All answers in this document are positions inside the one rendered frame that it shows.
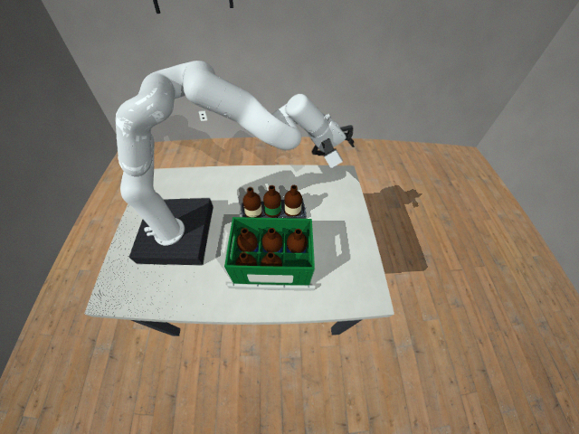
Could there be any green crate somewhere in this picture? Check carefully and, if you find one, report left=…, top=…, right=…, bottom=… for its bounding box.
left=224, top=217, right=315, bottom=286

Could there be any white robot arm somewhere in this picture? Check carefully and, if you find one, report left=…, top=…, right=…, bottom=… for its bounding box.
left=116, top=61, right=331, bottom=246

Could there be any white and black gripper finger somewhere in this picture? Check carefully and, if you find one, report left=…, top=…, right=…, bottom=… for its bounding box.
left=311, top=145, right=325, bottom=156
left=341, top=125, right=355, bottom=147

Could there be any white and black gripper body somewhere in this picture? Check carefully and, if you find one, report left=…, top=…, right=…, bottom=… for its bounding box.
left=309, top=118, right=346, bottom=152

